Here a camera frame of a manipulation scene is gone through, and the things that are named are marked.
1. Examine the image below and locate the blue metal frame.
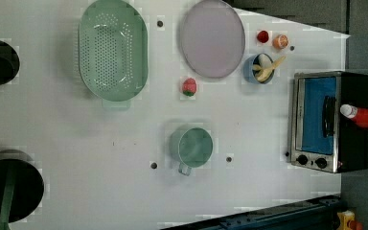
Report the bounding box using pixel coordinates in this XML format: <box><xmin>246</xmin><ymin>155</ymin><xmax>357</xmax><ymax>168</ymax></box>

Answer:
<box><xmin>163</xmin><ymin>195</ymin><xmax>347</xmax><ymax>230</ymax></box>

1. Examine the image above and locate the green mug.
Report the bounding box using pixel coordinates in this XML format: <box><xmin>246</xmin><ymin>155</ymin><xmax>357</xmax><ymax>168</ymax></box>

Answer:
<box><xmin>169</xmin><ymin>126</ymin><xmax>214</xmax><ymax>176</ymax></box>

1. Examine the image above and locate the toy orange half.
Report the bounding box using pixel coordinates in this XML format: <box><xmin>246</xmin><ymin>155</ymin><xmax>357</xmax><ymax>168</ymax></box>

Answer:
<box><xmin>272</xmin><ymin>34</ymin><xmax>288</xmax><ymax>50</ymax></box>

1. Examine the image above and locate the red ketchup bottle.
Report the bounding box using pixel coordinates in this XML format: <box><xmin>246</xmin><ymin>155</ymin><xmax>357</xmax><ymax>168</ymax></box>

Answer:
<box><xmin>339</xmin><ymin>104</ymin><xmax>368</xmax><ymax>128</ymax></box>

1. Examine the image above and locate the black round container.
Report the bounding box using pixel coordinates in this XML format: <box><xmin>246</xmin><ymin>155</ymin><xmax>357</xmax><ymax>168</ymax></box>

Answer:
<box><xmin>0</xmin><ymin>149</ymin><xmax>45</xmax><ymax>223</ymax></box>

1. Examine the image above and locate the grey round plate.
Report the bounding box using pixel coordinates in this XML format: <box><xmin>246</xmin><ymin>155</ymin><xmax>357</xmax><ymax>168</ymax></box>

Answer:
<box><xmin>179</xmin><ymin>0</ymin><xmax>245</xmax><ymax>78</ymax></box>

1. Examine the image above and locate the black toaster oven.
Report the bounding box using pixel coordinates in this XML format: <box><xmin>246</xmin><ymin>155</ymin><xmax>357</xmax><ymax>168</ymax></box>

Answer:
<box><xmin>290</xmin><ymin>71</ymin><xmax>368</xmax><ymax>173</ymax></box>

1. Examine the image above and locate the yellow toy figure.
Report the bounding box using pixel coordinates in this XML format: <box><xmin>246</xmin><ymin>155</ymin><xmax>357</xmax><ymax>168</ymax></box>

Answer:
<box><xmin>336</xmin><ymin>211</ymin><xmax>363</xmax><ymax>230</ymax></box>

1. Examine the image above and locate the green spatula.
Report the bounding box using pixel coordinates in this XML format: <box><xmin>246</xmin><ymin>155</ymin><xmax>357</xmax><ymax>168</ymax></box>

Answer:
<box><xmin>0</xmin><ymin>165</ymin><xmax>15</xmax><ymax>230</ymax></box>

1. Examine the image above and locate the blue bowl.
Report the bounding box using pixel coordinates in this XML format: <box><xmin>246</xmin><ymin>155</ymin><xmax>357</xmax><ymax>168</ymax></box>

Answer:
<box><xmin>242</xmin><ymin>53</ymin><xmax>274</xmax><ymax>84</ymax></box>

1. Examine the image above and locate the red toy strawberry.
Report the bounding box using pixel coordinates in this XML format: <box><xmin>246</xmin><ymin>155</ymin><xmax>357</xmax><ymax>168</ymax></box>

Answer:
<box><xmin>257</xmin><ymin>31</ymin><xmax>269</xmax><ymax>43</ymax></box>

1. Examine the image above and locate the green perforated colander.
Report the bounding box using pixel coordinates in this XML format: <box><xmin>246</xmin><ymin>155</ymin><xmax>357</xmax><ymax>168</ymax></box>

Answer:
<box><xmin>79</xmin><ymin>0</ymin><xmax>149</xmax><ymax>110</ymax></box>

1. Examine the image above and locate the pink toy peach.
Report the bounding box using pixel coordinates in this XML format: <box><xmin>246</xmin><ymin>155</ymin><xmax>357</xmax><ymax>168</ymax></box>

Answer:
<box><xmin>182</xmin><ymin>78</ymin><xmax>197</xmax><ymax>97</ymax></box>

